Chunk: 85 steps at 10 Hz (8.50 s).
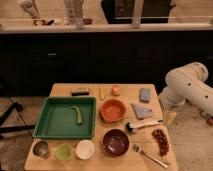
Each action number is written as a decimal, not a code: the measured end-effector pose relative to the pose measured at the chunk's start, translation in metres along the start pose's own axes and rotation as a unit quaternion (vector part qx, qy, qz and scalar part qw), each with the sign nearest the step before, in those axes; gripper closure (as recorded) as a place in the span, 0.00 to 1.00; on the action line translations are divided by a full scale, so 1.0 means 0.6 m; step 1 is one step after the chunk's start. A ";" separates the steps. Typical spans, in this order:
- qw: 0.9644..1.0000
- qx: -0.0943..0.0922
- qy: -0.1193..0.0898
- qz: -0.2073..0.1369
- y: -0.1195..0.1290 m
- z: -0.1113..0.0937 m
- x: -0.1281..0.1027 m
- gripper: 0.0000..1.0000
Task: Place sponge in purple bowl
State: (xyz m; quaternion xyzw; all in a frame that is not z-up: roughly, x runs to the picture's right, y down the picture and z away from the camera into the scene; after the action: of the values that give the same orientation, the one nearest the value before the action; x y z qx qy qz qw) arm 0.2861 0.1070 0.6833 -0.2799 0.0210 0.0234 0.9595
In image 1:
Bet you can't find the silver fork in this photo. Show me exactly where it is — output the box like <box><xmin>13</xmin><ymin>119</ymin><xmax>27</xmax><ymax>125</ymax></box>
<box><xmin>132</xmin><ymin>144</ymin><xmax>168</xmax><ymax>169</ymax></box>

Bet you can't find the black tripod stand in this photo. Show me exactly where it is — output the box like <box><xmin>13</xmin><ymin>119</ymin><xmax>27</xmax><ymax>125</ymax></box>
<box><xmin>0</xmin><ymin>76</ymin><xmax>36</xmax><ymax>140</ymax></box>

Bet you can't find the white small bowl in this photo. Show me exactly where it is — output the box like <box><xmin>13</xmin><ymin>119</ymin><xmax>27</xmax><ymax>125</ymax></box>
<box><xmin>75</xmin><ymin>140</ymin><xmax>95</xmax><ymax>160</ymax></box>

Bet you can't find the green plastic tray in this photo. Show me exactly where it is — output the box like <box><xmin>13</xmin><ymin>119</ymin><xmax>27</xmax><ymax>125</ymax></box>
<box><xmin>34</xmin><ymin>97</ymin><xmax>96</xmax><ymax>139</ymax></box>

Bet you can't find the pale yellow stick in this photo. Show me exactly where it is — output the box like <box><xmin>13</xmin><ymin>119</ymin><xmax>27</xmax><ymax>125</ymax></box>
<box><xmin>99</xmin><ymin>86</ymin><xmax>105</xmax><ymax>101</ymax></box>

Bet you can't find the small orange toy fruit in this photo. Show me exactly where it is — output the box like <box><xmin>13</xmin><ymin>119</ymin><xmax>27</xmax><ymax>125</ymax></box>
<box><xmin>111</xmin><ymin>85</ymin><xmax>121</xmax><ymax>96</ymax></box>

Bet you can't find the grey folded cloth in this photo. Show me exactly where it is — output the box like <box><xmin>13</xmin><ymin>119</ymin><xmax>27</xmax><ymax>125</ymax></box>
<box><xmin>131</xmin><ymin>103</ymin><xmax>153</xmax><ymax>120</ymax></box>

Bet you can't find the green toy vegetable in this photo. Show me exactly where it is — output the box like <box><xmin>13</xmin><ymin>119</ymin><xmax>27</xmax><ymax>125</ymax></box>
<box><xmin>71</xmin><ymin>106</ymin><xmax>83</xmax><ymax>125</ymax></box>

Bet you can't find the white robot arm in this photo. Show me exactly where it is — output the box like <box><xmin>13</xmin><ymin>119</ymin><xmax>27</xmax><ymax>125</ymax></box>
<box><xmin>159</xmin><ymin>62</ymin><xmax>213</xmax><ymax>126</ymax></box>

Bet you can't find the orange bowl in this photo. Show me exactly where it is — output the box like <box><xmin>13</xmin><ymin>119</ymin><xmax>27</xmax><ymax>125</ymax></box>
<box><xmin>100</xmin><ymin>99</ymin><xmax>126</xmax><ymax>123</ymax></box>

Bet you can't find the purple bowl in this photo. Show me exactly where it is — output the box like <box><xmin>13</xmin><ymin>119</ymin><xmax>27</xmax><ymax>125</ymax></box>
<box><xmin>102</xmin><ymin>129</ymin><xmax>130</xmax><ymax>157</ymax></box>

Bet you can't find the green small cup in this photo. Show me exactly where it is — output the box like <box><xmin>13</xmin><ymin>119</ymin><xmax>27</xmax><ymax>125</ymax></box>
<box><xmin>55</xmin><ymin>143</ymin><xmax>72</xmax><ymax>161</ymax></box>

